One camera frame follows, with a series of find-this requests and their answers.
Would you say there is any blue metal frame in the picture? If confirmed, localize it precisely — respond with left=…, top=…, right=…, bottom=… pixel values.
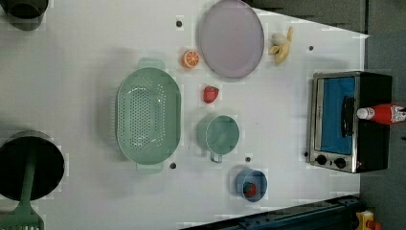
left=182, top=195, right=366, bottom=230

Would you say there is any green mug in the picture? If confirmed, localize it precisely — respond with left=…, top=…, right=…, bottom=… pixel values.
left=196, top=114, right=240, bottom=164

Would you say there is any orange slice toy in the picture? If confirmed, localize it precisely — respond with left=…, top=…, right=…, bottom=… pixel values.
left=182, top=50, right=200, bottom=69

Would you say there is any red felt ketchup bottle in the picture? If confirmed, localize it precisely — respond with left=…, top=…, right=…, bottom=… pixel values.
left=356, top=103, right=406, bottom=125

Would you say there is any peeled banana toy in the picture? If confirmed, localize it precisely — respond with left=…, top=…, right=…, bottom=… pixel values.
left=268, top=27, right=293, bottom=65

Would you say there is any strawberry toy in cup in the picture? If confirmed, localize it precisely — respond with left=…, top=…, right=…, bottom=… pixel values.
left=243, top=182, right=257, bottom=197

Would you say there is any black cylinder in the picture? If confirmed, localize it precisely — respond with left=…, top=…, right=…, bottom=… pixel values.
left=0, top=0, right=50, bottom=31
left=0, top=130, right=65, bottom=200

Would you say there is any strawberry toy on table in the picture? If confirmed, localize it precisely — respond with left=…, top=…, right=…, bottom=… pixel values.
left=203, top=86, right=219, bottom=104

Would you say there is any black toaster oven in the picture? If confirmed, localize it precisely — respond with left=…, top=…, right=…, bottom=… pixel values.
left=308, top=71, right=393, bottom=173

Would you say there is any yellow clamp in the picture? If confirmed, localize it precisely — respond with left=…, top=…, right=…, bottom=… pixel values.
left=356, top=211, right=382, bottom=230

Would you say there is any black cylinder lower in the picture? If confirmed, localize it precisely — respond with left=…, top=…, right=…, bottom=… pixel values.
left=0, top=130, right=65, bottom=200

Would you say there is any lilac round plate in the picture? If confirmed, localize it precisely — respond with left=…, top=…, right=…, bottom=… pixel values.
left=198, top=0, right=264, bottom=78

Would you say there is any green perforated colander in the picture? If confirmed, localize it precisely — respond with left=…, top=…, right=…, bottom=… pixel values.
left=116, top=57, right=181, bottom=175

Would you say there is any green slotted spatula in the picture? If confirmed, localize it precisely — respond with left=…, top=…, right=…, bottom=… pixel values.
left=0, top=152, right=44, bottom=230

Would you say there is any black cylinder upper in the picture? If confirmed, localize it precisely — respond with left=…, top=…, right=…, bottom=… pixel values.
left=0, top=0, right=50, bottom=31

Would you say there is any blue cup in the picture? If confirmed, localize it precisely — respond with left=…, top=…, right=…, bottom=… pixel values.
left=235, top=169, right=268, bottom=202

